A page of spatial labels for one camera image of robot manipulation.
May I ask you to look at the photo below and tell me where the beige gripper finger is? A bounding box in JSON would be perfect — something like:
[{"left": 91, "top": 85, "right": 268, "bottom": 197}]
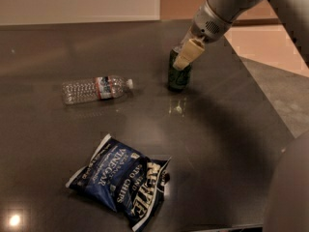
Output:
[
  {"left": 179, "top": 29, "right": 193, "bottom": 49},
  {"left": 173, "top": 39, "right": 205, "bottom": 71}
]

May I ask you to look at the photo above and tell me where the green soda can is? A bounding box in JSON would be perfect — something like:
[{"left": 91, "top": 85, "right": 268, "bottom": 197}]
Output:
[{"left": 168, "top": 47, "right": 192, "bottom": 92}]

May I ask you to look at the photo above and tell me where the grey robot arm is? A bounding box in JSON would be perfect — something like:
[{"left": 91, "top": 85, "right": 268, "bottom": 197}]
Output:
[{"left": 168, "top": 0, "right": 309, "bottom": 232}]

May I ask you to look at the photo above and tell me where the blue chip bag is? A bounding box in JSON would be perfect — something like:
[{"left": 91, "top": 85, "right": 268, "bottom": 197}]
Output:
[{"left": 66, "top": 135, "right": 169, "bottom": 232}]

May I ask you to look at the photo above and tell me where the clear plastic water bottle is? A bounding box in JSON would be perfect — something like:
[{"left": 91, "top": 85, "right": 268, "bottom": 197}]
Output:
[{"left": 62, "top": 75, "right": 133, "bottom": 104}]

